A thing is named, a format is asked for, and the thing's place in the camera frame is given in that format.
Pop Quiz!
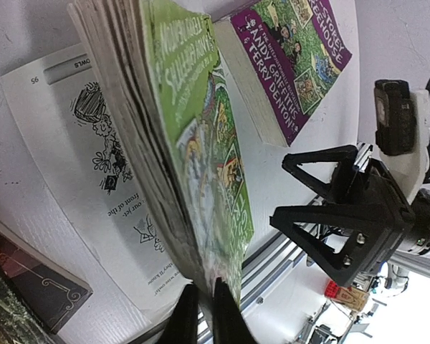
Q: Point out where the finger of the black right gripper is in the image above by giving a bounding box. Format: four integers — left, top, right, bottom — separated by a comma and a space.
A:
282, 145, 358, 201
269, 204, 369, 287

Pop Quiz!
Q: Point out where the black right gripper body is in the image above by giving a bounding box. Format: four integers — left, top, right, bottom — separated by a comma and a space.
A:
329, 159, 415, 283

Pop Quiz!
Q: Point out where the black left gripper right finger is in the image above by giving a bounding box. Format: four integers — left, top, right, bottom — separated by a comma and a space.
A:
212, 277, 256, 344

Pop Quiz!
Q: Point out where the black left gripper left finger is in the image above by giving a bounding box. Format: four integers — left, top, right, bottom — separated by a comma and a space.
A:
157, 284, 199, 344

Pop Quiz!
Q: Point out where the purple 117-Storey Treehouse book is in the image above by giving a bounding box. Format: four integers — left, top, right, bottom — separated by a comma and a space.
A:
214, 1, 352, 148

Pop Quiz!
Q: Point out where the green 65-Storey Treehouse book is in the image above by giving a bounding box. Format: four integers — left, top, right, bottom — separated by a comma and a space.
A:
1, 1, 253, 323

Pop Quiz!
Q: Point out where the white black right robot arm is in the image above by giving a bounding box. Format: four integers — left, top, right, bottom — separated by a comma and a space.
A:
269, 145, 430, 287

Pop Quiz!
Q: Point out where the dark red black book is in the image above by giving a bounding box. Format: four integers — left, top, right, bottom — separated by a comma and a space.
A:
0, 223, 92, 334

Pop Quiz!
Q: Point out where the green Alice in Wonderland book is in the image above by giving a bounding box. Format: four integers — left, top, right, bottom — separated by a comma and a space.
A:
0, 275, 54, 344

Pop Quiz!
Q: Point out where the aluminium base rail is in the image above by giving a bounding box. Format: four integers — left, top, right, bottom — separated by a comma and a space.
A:
198, 143, 373, 343

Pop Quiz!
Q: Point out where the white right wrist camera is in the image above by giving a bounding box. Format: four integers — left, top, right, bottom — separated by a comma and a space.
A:
373, 79, 430, 204

